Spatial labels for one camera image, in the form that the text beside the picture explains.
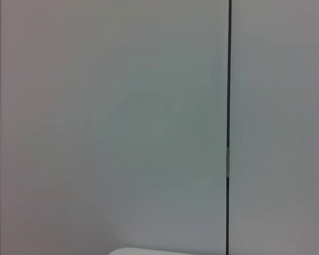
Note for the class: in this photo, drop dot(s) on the small metal wall hinge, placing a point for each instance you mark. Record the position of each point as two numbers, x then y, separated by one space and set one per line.
227 162

